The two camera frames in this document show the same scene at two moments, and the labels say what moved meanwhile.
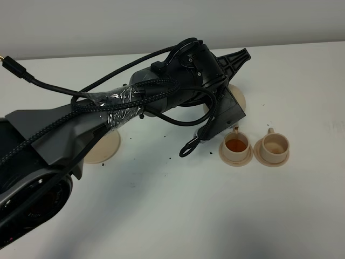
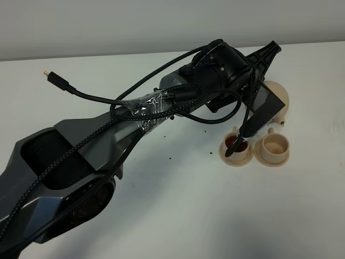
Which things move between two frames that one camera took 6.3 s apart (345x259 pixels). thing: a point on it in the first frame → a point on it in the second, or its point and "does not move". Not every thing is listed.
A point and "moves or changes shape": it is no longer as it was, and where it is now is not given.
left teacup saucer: (237, 163) does not move
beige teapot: (237, 94) moves or changes shape
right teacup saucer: (257, 152) does not move
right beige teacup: (275, 147) does not move
